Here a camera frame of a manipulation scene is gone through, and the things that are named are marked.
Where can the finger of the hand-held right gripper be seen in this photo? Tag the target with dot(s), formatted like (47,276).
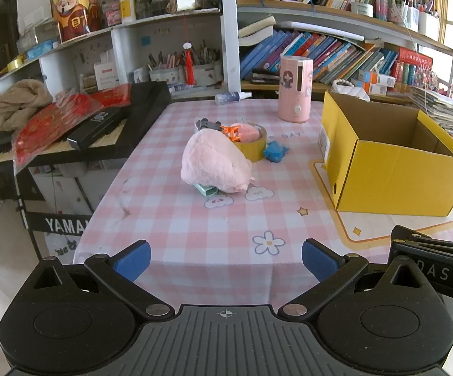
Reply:
(426,244)

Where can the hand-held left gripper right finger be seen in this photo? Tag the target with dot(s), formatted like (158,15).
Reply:
(318,262)

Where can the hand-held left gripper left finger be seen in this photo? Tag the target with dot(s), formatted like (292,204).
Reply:
(132,261)

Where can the yellow cardboard box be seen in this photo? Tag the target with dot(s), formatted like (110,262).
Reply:
(390,176)

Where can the white power adapter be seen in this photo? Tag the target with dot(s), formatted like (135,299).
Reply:
(208,190)

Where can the blue toy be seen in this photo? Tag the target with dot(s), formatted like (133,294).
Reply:
(275,152)

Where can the yellow tape roll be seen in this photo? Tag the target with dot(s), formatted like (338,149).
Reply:
(251,150)

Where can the pink plush toy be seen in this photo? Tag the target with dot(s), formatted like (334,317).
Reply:
(214,160)

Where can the small pink plush ball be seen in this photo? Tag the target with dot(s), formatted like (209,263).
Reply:
(250,132)

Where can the small grey toy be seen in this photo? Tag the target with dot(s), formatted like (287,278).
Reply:
(206,124)

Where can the orange hair clip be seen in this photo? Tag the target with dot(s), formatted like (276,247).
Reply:
(232,131)

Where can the black keyboard stand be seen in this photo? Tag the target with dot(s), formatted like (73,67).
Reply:
(66,225)

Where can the stack of papers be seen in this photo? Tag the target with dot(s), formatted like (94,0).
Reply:
(441,105)

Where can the long black box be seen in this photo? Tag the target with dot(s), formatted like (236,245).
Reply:
(93,127)

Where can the black electronic keyboard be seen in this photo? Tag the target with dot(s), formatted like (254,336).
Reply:
(140,117)

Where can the large red decoration pack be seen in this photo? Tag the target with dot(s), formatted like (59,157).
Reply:
(50,121)

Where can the orange white small box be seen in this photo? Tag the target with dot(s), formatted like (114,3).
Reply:
(377,78)
(371,89)

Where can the small red decoration pack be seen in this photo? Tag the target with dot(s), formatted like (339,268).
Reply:
(113,94)

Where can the white beaded bag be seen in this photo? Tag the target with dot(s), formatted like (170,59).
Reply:
(349,90)

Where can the pink humidifier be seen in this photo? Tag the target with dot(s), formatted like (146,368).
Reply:
(295,90)

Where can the red book box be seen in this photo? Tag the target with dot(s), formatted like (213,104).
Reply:
(414,62)

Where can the small spray bottle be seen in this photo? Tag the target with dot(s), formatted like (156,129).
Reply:
(232,97)

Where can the white card box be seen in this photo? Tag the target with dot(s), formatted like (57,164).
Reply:
(106,76)

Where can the white pen holder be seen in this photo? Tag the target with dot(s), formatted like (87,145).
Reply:
(165,74)
(208,73)

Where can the beige cloth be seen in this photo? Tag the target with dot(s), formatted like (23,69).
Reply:
(19,103)

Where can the red tassel ornament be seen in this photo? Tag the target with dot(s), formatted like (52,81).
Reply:
(188,62)

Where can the row of blue books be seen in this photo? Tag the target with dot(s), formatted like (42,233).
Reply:
(320,53)

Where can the white desk organizer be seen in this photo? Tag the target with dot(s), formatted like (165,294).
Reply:
(429,25)

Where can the gold ribbon roll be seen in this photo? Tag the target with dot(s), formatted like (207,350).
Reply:
(16,63)

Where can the blue packet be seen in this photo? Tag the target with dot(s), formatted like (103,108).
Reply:
(42,49)

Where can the white bookshelf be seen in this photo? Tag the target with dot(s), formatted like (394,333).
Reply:
(228,47)

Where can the white tape roll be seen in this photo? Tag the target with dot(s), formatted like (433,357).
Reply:
(362,9)

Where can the tall white bottle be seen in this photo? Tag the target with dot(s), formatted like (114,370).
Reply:
(381,2)

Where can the pink packet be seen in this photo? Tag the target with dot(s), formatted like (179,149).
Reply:
(112,12)

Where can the white bottle yellow label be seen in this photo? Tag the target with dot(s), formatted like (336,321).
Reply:
(126,8)

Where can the fortune god paper lantern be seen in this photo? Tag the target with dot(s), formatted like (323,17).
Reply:
(73,11)

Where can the glass jar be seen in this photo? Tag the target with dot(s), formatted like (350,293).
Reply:
(160,3)

